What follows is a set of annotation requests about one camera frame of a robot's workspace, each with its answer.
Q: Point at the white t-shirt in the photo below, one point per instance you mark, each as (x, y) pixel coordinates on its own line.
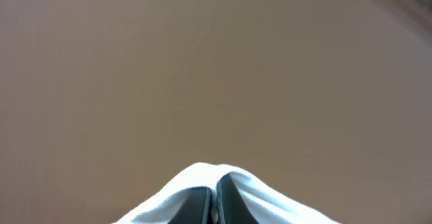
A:
(265, 204)

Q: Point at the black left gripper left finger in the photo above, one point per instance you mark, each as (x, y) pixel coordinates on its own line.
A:
(196, 209)

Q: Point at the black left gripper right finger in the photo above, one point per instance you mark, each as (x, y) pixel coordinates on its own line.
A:
(231, 208)

